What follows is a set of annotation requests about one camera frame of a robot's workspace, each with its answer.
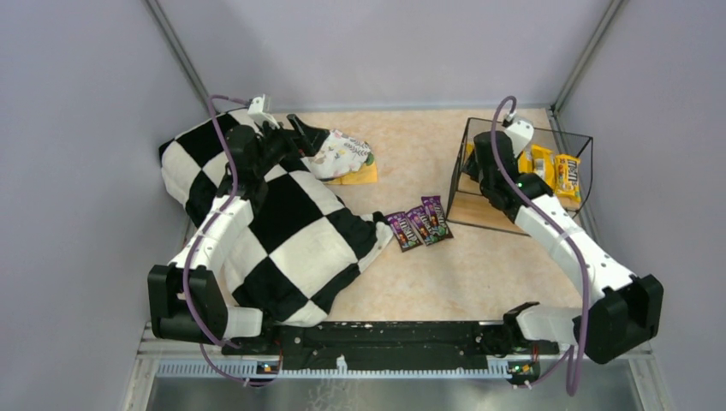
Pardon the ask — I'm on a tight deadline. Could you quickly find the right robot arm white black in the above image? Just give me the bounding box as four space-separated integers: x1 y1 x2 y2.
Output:
473 131 664 364

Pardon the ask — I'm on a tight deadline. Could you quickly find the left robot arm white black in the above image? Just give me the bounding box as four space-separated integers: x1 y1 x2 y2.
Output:
147 114 330 347

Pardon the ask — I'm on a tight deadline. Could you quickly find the yellow candy bag shelf left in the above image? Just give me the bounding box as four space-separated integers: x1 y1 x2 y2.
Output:
517 150 533 174

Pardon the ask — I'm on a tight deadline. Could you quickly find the yellow candy bag shelf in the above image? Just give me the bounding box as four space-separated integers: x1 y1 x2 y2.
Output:
517 150 533 174
531 145 556 189

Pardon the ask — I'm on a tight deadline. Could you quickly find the yellow candy bag shelf middle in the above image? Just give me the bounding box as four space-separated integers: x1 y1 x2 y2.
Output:
531 145 556 189

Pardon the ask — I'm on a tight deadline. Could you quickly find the yellow m&m bag on shelf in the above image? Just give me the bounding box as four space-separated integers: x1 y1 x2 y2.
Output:
555 154 581 206

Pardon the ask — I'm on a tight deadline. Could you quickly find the animal print white cloth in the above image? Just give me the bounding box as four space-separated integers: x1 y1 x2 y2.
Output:
302 129 374 181

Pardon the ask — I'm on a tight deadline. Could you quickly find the purple m&m bag right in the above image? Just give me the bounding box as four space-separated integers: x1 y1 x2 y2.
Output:
421 195 454 240

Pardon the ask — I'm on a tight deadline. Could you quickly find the purple m&m bag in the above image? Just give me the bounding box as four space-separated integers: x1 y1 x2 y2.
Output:
385 211 422 252
405 205 440 246
421 195 454 240

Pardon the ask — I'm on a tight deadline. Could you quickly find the purple m&m bag middle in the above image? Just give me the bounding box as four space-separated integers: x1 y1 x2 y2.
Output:
405 205 440 246

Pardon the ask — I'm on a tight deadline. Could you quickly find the yellow cloth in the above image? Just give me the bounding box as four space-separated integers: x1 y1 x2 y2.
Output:
326 162 378 185

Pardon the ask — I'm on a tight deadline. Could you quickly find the black white checkered cloth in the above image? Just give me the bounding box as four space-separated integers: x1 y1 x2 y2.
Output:
158 121 393 327

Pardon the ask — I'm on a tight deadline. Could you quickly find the purple m&m bag left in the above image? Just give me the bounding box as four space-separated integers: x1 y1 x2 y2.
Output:
385 211 422 252

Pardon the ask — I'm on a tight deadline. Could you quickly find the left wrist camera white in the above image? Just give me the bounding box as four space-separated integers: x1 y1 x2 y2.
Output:
247 94 280 128

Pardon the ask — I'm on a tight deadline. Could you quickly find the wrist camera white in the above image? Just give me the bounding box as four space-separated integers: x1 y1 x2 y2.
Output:
502 113 535 157
247 94 280 128

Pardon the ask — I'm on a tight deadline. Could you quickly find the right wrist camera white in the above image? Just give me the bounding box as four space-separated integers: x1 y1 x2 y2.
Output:
502 113 535 157

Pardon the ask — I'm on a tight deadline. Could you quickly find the black wire mesh shelf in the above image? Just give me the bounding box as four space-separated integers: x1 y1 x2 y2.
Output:
446 117 593 235

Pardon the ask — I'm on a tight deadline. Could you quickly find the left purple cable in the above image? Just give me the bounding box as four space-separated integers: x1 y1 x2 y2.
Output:
181 93 279 388

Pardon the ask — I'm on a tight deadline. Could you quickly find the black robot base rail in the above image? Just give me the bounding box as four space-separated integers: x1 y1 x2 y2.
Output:
222 321 560 379

